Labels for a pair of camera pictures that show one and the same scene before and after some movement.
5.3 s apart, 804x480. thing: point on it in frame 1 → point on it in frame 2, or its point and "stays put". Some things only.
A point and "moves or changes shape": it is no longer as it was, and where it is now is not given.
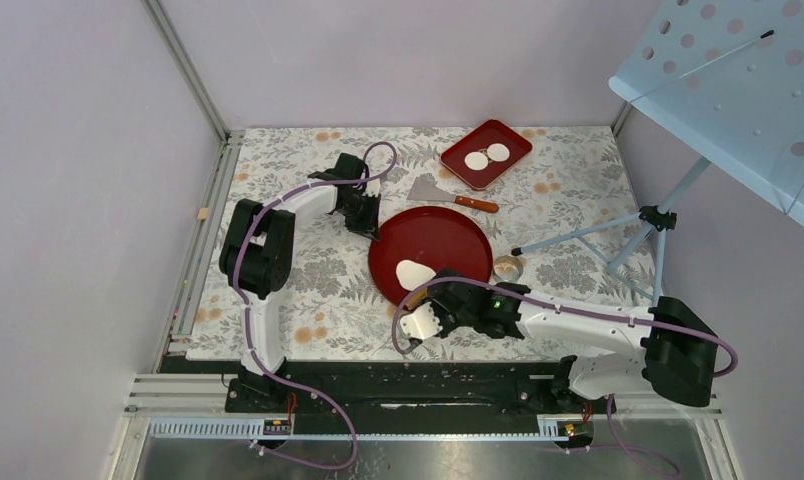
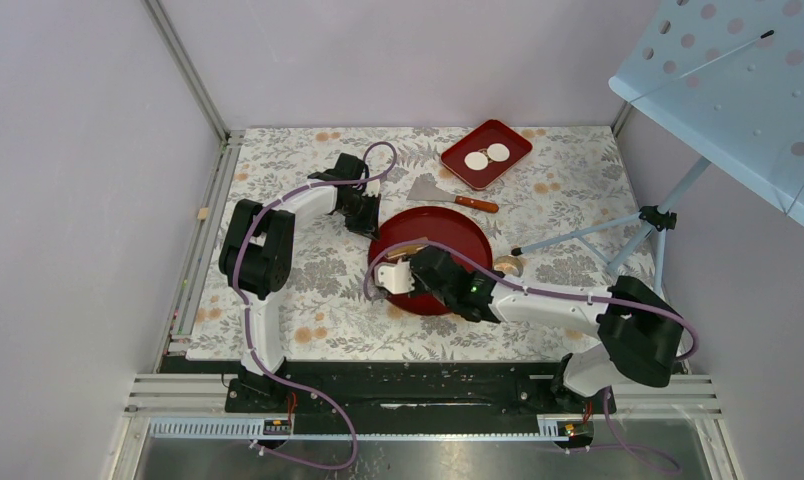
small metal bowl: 507,268 stays put
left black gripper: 368,227 stays put
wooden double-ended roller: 416,296 moves or changes shape
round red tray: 439,237 stays put
